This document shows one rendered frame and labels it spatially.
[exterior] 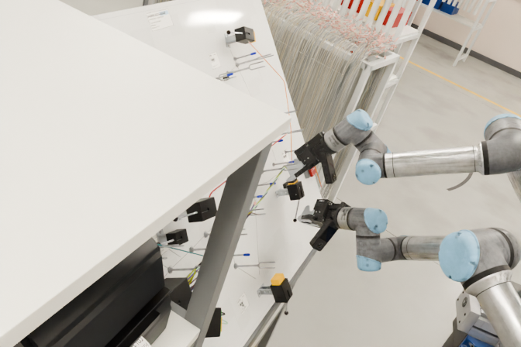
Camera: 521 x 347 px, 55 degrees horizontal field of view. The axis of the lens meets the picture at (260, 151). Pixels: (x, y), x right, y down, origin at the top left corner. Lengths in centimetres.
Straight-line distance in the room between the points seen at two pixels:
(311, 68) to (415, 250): 113
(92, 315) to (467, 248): 88
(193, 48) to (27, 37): 92
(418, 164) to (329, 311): 173
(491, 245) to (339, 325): 184
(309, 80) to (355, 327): 145
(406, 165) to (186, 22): 77
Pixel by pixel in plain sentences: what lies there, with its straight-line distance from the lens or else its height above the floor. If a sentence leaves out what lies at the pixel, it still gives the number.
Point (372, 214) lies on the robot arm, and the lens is 158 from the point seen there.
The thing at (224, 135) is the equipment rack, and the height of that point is 185.
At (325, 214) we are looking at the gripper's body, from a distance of 172.
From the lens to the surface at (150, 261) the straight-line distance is 73.
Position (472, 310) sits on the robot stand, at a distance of 176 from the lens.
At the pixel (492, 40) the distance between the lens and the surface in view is 982.
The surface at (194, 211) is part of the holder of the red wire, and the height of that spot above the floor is 131.
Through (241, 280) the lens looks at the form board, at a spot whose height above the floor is 100.
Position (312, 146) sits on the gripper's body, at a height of 133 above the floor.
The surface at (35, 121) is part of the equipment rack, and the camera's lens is 53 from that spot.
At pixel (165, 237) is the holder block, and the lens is 131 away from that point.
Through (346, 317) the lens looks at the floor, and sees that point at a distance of 312.
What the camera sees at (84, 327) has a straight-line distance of 66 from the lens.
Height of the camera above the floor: 213
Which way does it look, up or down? 30 degrees down
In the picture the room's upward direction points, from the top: 19 degrees clockwise
